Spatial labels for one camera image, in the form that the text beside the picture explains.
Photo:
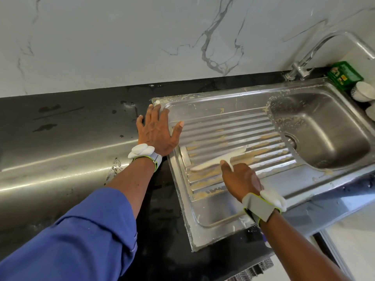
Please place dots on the chrome faucet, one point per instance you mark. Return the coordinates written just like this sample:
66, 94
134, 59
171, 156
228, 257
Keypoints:
316, 49

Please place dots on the green soap tray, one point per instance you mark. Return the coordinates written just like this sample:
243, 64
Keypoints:
344, 75

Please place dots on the white yellow spray bottle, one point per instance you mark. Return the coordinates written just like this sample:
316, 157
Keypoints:
371, 111

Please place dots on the striped floor mat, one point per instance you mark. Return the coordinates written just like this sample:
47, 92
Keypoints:
252, 272

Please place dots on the white left wrist tracker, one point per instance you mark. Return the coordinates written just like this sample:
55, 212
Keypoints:
142, 152

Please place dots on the person's left hand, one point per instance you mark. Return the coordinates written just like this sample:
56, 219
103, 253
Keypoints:
157, 131

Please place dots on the white bowl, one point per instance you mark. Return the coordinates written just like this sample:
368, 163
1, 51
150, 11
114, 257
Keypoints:
363, 91

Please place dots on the metal drain strainer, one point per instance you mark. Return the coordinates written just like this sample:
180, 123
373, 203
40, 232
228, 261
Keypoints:
291, 140

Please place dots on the person's left forearm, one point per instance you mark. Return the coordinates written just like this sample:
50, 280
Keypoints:
132, 184

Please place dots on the person's right forearm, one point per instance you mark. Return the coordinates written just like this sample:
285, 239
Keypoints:
296, 251

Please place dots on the stainless steel sink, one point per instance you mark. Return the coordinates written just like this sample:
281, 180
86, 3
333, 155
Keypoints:
234, 114

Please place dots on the person's right hand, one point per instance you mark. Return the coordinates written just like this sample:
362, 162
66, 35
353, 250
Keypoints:
240, 181

